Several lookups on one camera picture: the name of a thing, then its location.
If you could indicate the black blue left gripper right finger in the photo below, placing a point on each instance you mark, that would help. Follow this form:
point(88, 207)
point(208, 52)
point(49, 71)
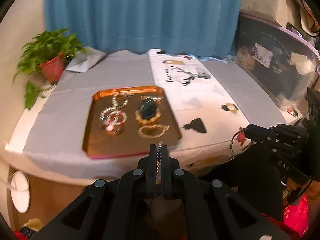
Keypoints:
point(213, 210)

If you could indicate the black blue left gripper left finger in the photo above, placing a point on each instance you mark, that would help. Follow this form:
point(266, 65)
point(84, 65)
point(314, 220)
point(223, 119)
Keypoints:
point(109, 210)

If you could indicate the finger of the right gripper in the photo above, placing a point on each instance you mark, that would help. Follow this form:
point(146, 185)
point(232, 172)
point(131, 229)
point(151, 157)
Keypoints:
point(260, 134)

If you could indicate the white printed table runner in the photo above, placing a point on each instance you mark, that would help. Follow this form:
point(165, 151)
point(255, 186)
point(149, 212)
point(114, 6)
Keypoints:
point(209, 119)

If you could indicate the dark storage box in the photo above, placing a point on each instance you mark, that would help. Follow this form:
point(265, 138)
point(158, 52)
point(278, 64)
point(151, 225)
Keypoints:
point(281, 62)

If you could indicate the orange metal tray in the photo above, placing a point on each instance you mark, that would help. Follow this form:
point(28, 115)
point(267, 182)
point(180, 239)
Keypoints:
point(98, 144)

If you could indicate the grey tablecloth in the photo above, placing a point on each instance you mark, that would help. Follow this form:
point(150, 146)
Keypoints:
point(51, 135)

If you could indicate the white round lamp base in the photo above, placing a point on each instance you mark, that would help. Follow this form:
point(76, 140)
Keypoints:
point(20, 193)

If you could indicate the blue curtain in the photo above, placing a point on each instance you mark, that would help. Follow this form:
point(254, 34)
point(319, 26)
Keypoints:
point(200, 27)

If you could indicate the beige fabric storage box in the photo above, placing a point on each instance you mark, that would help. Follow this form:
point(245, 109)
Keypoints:
point(280, 12)

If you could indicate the red plant pot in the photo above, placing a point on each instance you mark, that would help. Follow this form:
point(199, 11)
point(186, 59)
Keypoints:
point(52, 70)

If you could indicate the green potted plant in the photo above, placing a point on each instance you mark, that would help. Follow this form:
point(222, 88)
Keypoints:
point(42, 48)

